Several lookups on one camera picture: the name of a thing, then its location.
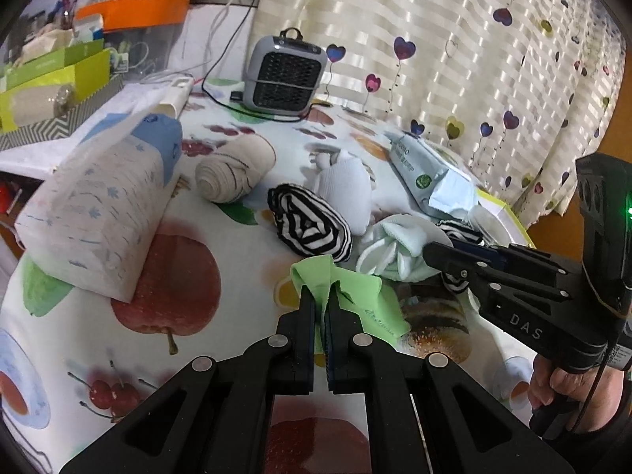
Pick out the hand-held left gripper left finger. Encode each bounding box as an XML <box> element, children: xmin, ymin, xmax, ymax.
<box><xmin>59</xmin><ymin>286</ymin><xmax>317</xmax><ymax>474</ymax></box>

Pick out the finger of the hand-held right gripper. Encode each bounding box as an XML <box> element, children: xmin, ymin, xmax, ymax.
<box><xmin>449</xmin><ymin>239</ymin><xmax>568</xmax><ymax>277</ymax></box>
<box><xmin>423</xmin><ymin>242</ymin><xmax>571</xmax><ymax>302</ymax></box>

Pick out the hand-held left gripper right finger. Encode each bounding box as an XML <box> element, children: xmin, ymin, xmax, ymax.
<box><xmin>325</xmin><ymin>289</ymin><xmax>576</xmax><ymax>474</ymax></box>

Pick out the black white striped sock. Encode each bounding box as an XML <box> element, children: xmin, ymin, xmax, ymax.
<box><xmin>437</xmin><ymin>220</ymin><xmax>485</xmax><ymax>292</ymax></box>
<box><xmin>267</xmin><ymin>184</ymin><xmax>354</xmax><ymax>262</ymax></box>

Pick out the light green cloth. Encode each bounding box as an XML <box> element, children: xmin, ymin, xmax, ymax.
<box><xmin>289</xmin><ymin>255</ymin><xmax>410</xmax><ymax>351</ymax></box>

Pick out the mint green towel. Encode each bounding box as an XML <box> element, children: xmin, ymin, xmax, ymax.
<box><xmin>355</xmin><ymin>213</ymin><xmax>455</xmax><ymax>282</ymax></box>

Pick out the person's right forearm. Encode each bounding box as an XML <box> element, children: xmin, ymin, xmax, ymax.
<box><xmin>585</xmin><ymin>405</ymin><xmax>632</xmax><ymax>455</ymax></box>

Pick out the person's right hand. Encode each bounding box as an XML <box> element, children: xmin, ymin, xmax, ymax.
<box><xmin>529</xmin><ymin>353</ymin><xmax>625</xmax><ymax>435</ymax></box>

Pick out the wet wipes pack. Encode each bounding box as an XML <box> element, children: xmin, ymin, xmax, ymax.
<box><xmin>384</xmin><ymin>131</ymin><xmax>480</xmax><ymax>220</ymax></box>

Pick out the brown wooden door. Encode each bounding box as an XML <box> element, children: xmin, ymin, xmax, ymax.
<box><xmin>558</xmin><ymin>5</ymin><xmax>632</xmax><ymax>238</ymax></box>

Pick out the beige rolled bandage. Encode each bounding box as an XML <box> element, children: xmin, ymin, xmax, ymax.
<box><xmin>195</xmin><ymin>137</ymin><xmax>277</xmax><ymax>204</ymax></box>

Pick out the heart print curtain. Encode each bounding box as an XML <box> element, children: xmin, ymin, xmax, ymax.
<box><xmin>249</xmin><ymin>0</ymin><xmax>628</xmax><ymax>228</ymax></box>

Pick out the white blue tissue pack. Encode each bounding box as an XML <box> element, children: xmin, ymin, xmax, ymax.
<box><xmin>14</xmin><ymin>111</ymin><xmax>183</xmax><ymax>304</ymax></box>

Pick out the small grey fan heater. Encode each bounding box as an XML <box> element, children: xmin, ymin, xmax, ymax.
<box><xmin>243</xmin><ymin>27</ymin><xmax>329</xmax><ymax>120</ymax></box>

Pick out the clear plastic storage bin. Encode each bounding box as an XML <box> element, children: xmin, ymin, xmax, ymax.
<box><xmin>101</xmin><ymin>24</ymin><xmax>186</xmax><ymax>77</ymax></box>

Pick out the zigzag patterned box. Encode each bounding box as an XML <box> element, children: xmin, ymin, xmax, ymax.
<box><xmin>0</xmin><ymin>75</ymin><xmax>124</xmax><ymax>153</ymax></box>

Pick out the green tissue box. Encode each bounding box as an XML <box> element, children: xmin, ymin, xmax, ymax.
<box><xmin>0</xmin><ymin>39</ymin><xmax>112</xmax><ymax>132</ymax></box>

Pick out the orange tray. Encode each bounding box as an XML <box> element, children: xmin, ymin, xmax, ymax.
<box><xmin>74</xmin><ymin>0</ymin><xmax>191</xmax><ymax>30</ymax></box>

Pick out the white cable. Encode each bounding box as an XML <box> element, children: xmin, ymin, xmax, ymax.
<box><xmin>210</xmin><ymin>0</ymin><xmax>248</xmax><ymax>47</ymax></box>

